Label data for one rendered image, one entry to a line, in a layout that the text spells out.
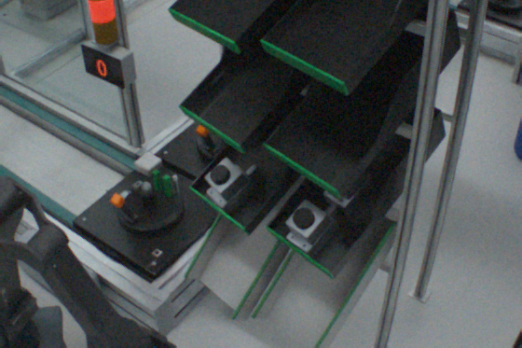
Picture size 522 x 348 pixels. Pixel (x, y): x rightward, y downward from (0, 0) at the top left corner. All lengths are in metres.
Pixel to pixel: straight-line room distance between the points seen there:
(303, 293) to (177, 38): 1.20
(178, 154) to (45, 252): 0.79
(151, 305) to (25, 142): 0.67
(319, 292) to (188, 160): 0.51
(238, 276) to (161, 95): 0.83
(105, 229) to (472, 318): 0.76
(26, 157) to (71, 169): 0.14
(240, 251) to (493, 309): 0.54
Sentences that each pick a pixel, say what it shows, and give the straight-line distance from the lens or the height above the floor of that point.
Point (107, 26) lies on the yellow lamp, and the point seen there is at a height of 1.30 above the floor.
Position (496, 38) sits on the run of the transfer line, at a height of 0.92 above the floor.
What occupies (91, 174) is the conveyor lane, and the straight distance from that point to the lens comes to 1.59.
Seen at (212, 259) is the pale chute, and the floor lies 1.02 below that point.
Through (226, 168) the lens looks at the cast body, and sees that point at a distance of 1.01.
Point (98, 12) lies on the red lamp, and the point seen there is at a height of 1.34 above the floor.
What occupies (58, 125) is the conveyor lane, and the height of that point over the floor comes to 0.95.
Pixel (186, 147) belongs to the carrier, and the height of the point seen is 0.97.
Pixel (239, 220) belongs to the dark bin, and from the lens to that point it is 1.04.
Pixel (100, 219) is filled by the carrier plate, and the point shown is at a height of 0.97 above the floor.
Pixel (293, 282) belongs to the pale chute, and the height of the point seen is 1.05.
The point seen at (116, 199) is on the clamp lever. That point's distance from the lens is 1.29.
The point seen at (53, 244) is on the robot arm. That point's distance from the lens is 0.77.
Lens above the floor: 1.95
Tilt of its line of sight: 41 degrees down
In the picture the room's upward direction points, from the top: 2 degrees counter-clockwise
